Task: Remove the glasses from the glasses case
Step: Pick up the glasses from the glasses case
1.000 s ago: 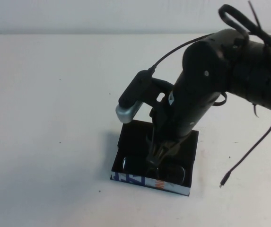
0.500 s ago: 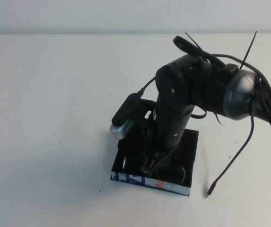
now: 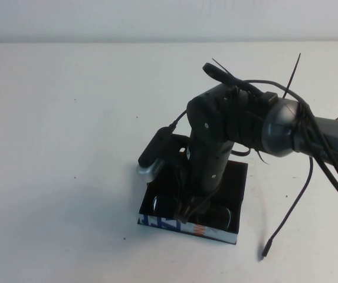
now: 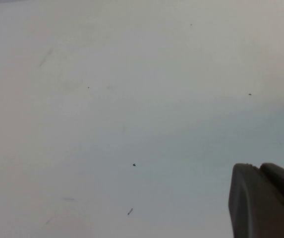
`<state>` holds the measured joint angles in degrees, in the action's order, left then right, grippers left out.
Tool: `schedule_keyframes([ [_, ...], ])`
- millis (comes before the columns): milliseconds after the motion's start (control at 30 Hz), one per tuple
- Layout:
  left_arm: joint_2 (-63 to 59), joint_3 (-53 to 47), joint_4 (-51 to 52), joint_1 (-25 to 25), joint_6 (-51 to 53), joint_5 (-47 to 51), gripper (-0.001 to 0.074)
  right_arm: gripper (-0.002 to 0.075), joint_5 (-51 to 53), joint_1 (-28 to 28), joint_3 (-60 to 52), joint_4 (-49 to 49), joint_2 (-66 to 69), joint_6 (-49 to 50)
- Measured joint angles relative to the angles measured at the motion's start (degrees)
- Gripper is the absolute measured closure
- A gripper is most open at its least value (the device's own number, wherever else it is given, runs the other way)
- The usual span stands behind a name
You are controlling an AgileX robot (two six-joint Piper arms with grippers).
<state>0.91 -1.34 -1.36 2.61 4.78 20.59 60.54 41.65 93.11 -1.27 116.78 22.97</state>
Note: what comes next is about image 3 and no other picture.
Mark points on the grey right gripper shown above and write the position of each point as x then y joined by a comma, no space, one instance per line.
208,165

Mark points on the black framed glasses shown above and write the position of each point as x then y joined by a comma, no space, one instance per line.
156,204

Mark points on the black glasses case printed front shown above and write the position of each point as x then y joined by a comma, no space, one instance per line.
162,221

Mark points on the long black zip tie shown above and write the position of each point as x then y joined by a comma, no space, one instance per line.
294,75

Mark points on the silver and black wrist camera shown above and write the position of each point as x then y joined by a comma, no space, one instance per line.
149,174

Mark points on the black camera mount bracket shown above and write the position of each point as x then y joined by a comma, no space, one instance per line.
177,150

